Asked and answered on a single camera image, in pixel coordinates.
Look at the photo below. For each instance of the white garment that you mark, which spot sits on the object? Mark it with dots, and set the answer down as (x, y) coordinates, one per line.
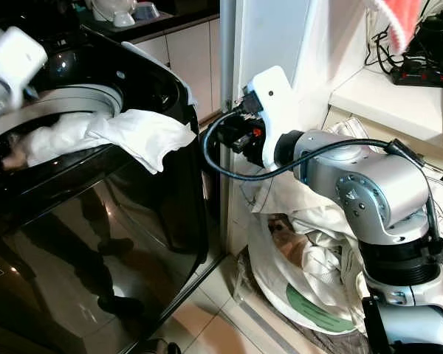
(140, 136)

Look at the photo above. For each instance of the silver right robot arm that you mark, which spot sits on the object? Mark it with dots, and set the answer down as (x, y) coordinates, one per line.
(376, 192)

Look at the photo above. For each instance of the cream clothes pile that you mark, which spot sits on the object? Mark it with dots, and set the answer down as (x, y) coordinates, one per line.
(317, 221)

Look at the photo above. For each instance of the black top-load washing machine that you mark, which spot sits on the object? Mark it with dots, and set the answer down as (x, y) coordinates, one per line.
(103, 228)

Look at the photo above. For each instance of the white kitchen cabinet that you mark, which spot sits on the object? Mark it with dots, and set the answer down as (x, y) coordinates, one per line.
(196, 63)

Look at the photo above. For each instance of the small grey bowl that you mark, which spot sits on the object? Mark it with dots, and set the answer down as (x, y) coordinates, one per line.
(148, 10)

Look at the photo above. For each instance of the white laundry bag green label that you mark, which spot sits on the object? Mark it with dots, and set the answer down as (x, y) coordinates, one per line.
(310, 306)

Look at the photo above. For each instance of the black power strip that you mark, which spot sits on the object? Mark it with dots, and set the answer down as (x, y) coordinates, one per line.
(424, 76)

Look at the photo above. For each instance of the red and white cloth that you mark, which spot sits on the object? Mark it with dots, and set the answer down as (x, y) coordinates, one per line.
(399, 18)

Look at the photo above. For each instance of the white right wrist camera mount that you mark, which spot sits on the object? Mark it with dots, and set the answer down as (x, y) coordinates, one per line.
(273, 99)

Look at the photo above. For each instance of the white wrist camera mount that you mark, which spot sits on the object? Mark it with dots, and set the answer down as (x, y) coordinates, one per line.
(273, 99)
(15, 63)

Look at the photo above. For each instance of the silver door frame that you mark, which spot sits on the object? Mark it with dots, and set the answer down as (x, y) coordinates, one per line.
(227, 59)

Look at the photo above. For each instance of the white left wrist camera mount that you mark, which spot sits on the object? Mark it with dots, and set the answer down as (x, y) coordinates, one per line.
(15, 63)

